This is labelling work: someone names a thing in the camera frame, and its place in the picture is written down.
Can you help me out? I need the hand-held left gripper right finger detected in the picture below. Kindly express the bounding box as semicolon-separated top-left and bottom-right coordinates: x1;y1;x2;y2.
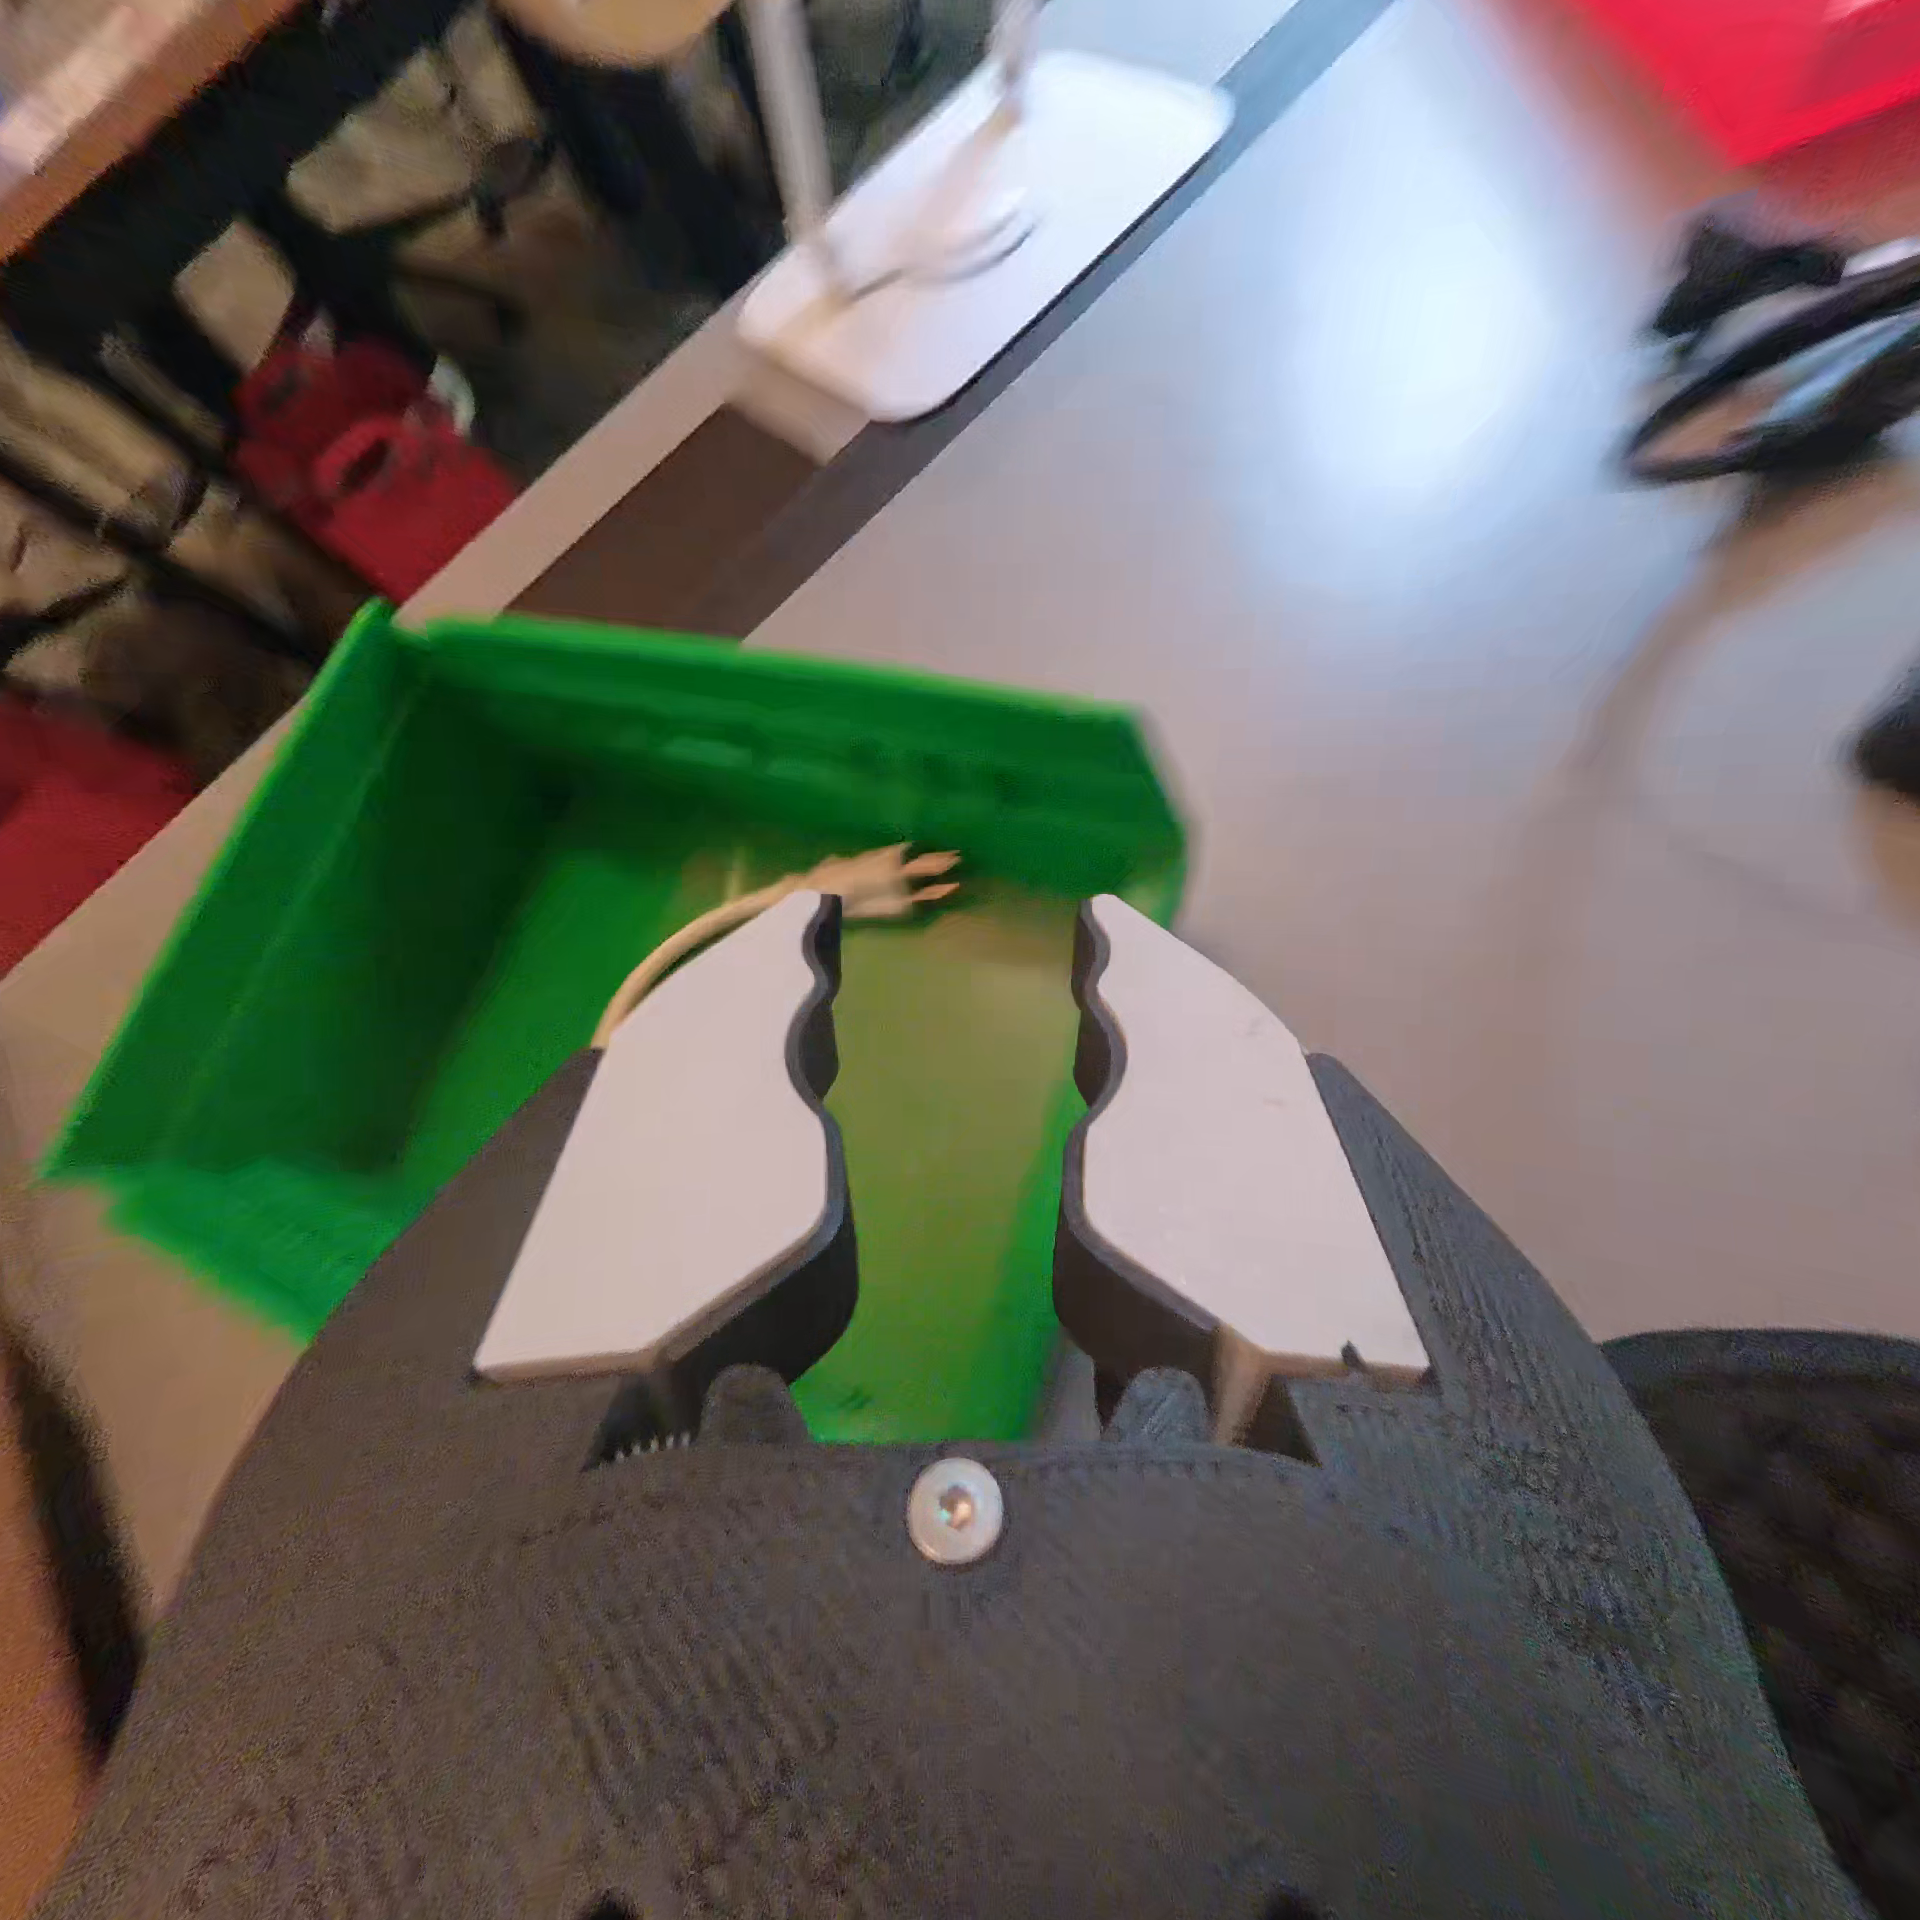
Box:
1054;893;1430;1405

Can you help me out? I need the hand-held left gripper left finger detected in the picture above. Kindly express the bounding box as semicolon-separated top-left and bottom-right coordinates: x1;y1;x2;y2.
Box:
474;892;862;1388

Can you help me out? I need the green plastic bin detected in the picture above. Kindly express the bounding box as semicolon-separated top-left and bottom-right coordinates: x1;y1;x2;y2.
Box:
38;600;1194;1445

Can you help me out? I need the red plastic bin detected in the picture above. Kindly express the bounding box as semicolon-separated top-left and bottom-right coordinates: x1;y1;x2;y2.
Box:
1560;0;1920;166

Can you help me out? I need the white instruction sheet stand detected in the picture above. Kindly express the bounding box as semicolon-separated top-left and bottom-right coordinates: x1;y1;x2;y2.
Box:
736;0;1236;424

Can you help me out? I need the red floor bag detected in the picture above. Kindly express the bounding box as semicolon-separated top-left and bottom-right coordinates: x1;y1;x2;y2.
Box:
233;336;520;601

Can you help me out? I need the white short extension cord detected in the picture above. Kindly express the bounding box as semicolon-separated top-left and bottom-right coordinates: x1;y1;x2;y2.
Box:
591;843;962;1051

